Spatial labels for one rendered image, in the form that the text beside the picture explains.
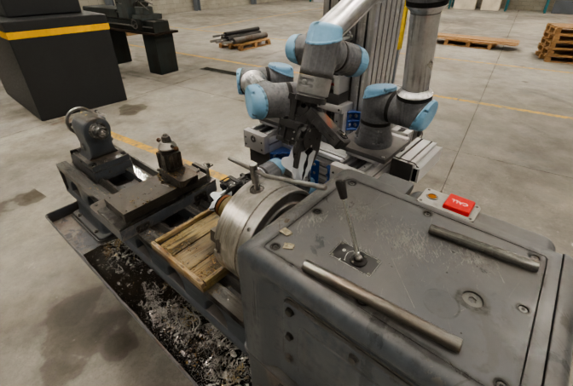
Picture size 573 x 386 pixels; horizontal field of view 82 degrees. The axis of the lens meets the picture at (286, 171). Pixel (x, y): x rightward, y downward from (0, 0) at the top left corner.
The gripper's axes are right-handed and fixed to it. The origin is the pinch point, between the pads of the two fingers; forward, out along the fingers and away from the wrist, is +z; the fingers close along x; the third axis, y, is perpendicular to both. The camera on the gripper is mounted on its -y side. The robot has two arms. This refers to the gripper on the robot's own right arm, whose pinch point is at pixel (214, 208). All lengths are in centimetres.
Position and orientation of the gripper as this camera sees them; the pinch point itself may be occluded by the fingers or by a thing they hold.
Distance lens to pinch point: 112.2
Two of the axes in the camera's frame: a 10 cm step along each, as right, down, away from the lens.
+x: 0.0, -8.6, -5.2
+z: -6.4, 4.0, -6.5
